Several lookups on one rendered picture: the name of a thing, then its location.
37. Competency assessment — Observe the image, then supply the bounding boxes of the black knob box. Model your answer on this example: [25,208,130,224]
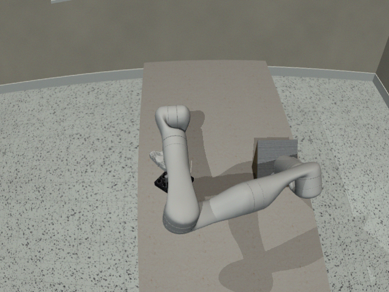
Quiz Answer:
[154,172,194,193]

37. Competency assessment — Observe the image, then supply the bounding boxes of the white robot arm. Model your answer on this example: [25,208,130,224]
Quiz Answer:
[155,105,322,234]

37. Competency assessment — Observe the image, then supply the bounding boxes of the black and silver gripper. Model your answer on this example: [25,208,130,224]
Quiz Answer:
[150,149,168,188]

